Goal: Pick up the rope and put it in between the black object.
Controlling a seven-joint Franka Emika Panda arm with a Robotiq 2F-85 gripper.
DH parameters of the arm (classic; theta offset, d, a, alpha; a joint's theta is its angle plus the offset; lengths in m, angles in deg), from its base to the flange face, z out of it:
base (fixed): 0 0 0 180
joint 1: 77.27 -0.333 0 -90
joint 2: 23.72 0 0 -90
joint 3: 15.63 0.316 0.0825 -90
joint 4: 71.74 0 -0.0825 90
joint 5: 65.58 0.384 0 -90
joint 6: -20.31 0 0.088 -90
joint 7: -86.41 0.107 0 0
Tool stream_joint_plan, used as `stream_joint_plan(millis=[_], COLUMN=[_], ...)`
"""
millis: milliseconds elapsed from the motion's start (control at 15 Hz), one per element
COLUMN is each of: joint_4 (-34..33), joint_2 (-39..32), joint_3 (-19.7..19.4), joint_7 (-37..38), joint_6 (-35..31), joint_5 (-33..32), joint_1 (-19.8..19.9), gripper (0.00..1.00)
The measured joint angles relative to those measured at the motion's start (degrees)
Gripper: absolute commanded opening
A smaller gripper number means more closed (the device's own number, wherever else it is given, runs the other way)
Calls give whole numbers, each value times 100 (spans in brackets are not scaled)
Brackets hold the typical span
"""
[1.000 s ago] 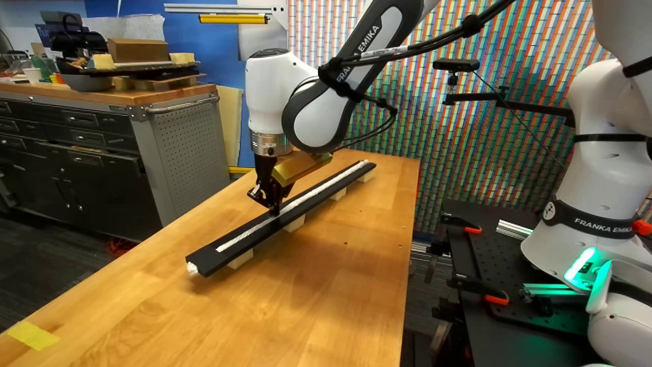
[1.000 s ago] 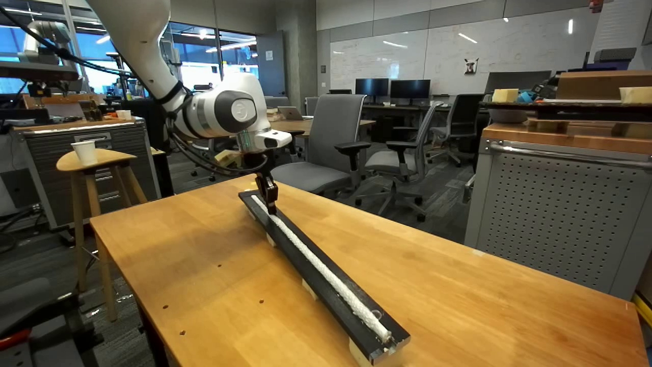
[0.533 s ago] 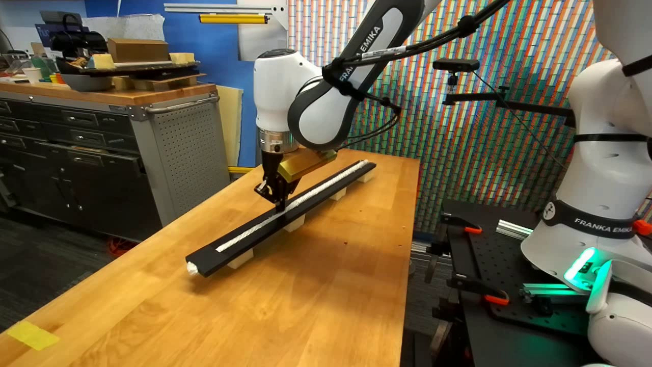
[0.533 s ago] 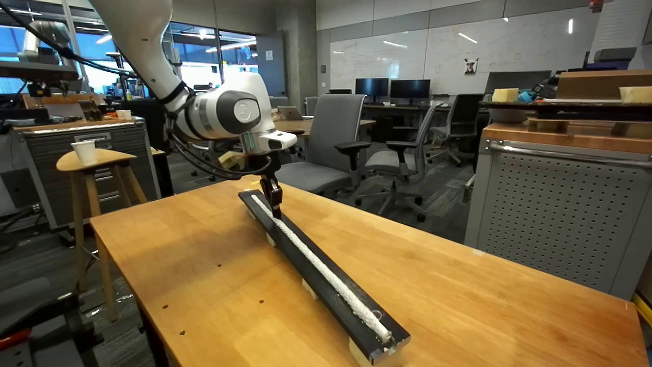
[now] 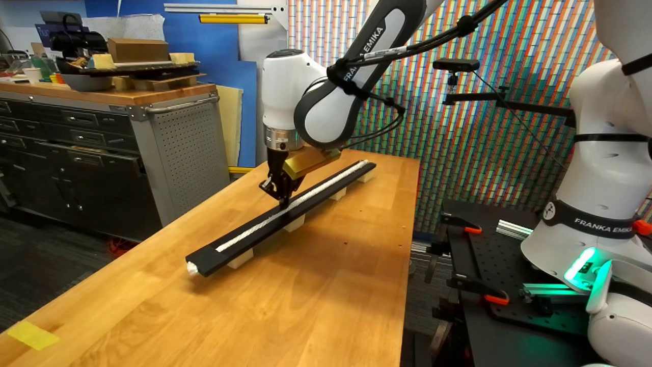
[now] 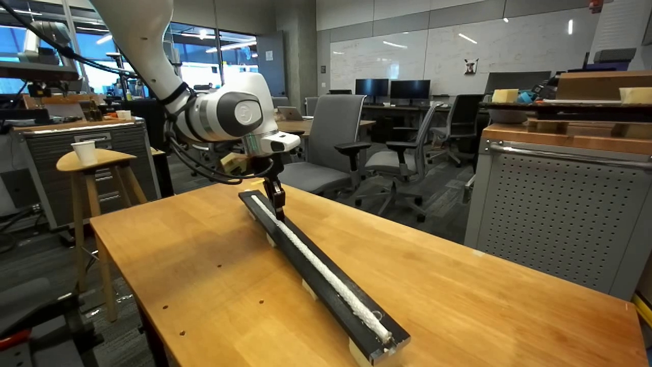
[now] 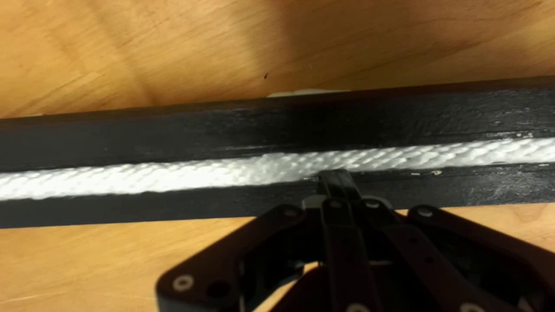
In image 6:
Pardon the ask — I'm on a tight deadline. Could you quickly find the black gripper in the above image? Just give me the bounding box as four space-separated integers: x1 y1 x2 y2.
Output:
248 155 286 221

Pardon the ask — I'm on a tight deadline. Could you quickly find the white braided rope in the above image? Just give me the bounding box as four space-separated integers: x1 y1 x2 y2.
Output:
248 192 396 347

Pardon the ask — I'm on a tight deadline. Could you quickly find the long black channel rail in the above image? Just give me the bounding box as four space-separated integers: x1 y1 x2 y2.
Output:
239 190 409 367

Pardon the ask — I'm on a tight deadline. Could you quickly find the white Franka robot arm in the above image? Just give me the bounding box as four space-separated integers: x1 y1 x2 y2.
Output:
90 0 300 218

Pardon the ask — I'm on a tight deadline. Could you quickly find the grey office chair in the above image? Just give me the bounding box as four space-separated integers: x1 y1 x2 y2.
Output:
280 93 364 193

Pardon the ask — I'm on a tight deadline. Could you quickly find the round wooden stool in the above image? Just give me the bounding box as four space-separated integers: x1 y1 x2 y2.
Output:
55 149 147 292

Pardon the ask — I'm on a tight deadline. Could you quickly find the white paper cup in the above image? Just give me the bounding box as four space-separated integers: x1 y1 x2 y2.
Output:
73 140 97 165

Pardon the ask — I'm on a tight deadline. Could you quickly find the grey metal tool cabinet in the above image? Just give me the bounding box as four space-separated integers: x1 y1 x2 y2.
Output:
464 124 652 300

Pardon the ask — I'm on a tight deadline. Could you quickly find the wooden box on cabinet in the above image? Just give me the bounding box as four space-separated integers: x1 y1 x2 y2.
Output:
557 72 652 99

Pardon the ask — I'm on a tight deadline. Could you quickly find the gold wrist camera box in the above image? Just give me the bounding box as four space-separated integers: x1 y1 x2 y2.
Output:
219 153 248 175

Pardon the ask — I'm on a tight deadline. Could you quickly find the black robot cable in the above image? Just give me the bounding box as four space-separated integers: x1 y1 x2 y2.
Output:
0 0 273 187

